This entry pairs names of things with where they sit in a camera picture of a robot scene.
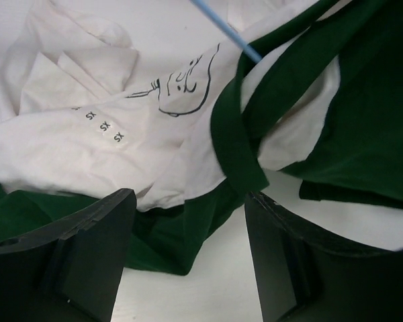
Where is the green and white t-shirt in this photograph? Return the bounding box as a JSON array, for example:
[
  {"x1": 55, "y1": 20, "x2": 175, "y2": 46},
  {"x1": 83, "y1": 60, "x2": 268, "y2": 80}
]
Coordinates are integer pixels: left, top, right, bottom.
[{"x1": 0, "y1": 1, "x2": 403, "y2": 275}]

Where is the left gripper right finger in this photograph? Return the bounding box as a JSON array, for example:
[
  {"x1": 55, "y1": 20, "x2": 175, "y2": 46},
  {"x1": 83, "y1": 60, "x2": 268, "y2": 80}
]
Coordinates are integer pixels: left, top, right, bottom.
[{"x1": 244, "y1": 193, "x2": 403, "y2": 321}]

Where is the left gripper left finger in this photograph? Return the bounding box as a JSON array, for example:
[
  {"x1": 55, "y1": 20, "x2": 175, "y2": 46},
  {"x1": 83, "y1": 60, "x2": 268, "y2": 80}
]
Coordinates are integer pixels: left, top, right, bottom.
[{"x1": 0, "y1": 189, "x2": 136, "y2": 321}]

